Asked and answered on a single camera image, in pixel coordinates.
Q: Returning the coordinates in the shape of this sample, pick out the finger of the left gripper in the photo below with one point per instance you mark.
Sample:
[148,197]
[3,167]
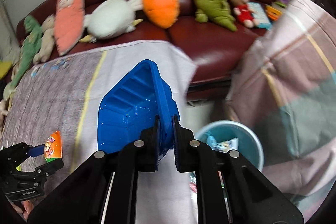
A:
[36,151]
[50,168]

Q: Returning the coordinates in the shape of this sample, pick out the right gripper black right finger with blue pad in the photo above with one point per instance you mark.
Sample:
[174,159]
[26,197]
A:
[229,188]

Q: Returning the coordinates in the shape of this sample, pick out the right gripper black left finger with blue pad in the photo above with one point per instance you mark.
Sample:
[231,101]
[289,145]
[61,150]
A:
[102,190]

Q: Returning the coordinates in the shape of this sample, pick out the orange snack packet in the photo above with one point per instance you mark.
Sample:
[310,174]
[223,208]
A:
[53,147]

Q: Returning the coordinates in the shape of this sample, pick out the blue plastic tray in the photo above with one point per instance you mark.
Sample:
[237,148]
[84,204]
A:
[132,105]

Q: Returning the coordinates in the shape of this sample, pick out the light blue trash bin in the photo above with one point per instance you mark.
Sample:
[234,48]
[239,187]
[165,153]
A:
[226,135]

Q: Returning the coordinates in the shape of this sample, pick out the person's hand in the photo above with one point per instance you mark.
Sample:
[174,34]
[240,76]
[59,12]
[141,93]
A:
[24,209]

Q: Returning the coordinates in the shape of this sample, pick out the yellow plush toy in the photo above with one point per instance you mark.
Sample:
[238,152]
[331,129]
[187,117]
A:
[5,66]

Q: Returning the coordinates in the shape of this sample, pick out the beige bear plush toy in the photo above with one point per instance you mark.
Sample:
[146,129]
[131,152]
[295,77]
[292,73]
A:
[48,41]

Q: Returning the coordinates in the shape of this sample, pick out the pink grey patchwork blanket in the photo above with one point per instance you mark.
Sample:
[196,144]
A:
[284,91]

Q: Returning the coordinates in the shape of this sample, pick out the green dinosaur plush toy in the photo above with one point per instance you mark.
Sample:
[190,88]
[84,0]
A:
[31,46]

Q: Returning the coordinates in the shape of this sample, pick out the pink carrot plush toy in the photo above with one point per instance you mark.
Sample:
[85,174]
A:
[68,24]

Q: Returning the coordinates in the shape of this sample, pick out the white duck plush toy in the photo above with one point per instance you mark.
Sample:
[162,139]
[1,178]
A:
[112,18]

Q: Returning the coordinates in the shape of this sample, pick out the brown bear red shirt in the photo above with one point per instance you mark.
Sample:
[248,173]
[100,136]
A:
[244,13]

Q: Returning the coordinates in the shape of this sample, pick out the colourful children's book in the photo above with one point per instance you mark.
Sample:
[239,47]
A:
[265,14]

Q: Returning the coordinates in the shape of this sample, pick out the dark red leather sofa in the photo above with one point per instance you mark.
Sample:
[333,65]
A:
[214,49]

